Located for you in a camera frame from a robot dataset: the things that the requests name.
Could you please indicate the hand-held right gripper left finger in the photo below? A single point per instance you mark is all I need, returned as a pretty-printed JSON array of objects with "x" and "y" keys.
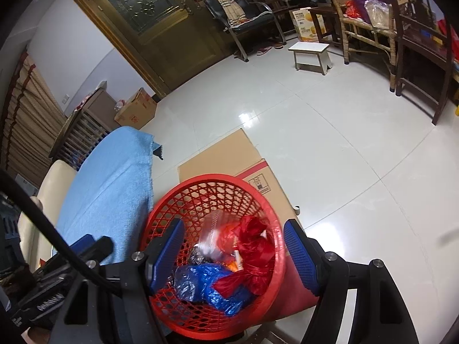
[{"x": 165, "y": 254}]

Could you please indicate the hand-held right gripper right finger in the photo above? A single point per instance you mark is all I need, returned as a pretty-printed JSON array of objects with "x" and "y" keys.
[{"x": 302, "y": 256}]

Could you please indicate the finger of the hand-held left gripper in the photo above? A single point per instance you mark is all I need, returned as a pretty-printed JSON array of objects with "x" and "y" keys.
[{"x": 97, "y": 247}]

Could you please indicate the dark foil wrapper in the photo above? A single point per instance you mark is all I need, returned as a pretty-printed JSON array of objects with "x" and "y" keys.
[{"x": 197, "y": 258}]

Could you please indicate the red cellophane wrapper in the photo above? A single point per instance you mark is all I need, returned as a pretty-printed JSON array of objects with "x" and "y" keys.
[{"x": 254, "y": 254}]

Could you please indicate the blue crinkled plastic bag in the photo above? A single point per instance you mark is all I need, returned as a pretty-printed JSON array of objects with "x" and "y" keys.
[{"x": 204, "y": 283}]

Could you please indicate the clear plastic bag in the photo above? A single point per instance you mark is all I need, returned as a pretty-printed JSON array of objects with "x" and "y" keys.
[
  {"x": 211, "y": 229},
  {"x": 380, "y": 14}
]

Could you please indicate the red plastic mesh basket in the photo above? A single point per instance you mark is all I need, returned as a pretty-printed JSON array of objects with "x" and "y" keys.
[{"x": 200, "y": 179}]

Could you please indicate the blue blanket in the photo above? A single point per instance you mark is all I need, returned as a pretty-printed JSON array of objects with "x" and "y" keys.
[{"x": 107, "y": 186}]

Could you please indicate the cream sofa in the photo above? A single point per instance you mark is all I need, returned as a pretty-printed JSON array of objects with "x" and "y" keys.
[{"x": 53, "y": 182}]

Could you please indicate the flat cardboard sheet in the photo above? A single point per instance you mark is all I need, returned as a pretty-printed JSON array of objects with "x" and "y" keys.
[{"x": 222, "y": 154}]

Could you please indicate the wooden slatted cabinet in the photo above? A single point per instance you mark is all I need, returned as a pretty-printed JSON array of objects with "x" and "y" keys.
[{"x": 96, "y": 114}]

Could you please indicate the brown cardboard box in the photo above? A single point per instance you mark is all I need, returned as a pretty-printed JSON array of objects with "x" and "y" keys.
[{"x": 138, "y": 109}]

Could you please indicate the beige curtain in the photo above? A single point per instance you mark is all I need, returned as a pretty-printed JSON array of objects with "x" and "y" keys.
[{"x": 25, "y": 122}]

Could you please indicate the white stool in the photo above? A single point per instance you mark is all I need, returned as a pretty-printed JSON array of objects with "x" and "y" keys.
[{"x": 310, "y": 47}]

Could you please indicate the wooden double door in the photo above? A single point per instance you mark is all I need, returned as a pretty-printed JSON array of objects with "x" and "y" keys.
[{"x": 161, "y": 43}]

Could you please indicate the wicker bench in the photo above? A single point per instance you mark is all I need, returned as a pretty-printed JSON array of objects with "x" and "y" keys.
[{"x": 358, "y": 32}]

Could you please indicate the orange printed carton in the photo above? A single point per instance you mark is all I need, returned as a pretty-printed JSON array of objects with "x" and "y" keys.
[{"x": 306, "y": 25}]

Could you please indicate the dark wooden chair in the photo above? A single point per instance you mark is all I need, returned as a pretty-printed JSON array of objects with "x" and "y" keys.
[{"x": 426, "y": 50}]

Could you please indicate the small dark wooden table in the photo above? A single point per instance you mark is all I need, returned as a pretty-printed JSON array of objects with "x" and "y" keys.
[{"x": 324, "y": 16}]

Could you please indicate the small red bag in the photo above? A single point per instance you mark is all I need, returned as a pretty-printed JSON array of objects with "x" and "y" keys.
[{"x": 352, "y": 9}]

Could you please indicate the clear filled plastic bag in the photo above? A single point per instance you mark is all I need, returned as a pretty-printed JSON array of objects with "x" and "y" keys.
[{"x": 380, "y": 14}]

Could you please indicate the striped scarf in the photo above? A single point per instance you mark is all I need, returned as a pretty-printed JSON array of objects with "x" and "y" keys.
[{"x": 229, "y": 7}]

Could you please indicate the dark wooden armchair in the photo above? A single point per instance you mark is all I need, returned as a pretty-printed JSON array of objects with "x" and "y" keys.
[{"x": 272, "y": 0}]

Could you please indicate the black metal-frame chair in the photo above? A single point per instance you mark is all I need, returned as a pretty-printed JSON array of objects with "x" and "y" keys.
[{"x": 251, "y": 23}]

